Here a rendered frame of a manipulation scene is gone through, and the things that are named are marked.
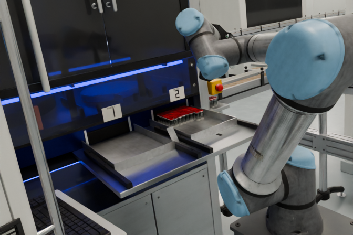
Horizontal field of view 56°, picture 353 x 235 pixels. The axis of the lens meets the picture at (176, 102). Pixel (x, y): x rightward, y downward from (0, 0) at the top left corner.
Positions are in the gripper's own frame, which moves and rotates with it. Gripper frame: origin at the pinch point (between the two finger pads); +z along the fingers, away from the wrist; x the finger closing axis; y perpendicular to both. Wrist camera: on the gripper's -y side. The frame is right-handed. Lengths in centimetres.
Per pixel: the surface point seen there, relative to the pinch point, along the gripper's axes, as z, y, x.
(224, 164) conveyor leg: 90, -45, 19
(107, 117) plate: 0, -35, 44
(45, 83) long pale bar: -30, -29, 50
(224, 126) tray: 27.9, -21.9, 3.8
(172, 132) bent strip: 12.4, -31.7, 18.7
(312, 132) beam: 119, -7, -19
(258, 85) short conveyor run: 93, 9, 16
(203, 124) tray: 32.2, -24.4, 15.4
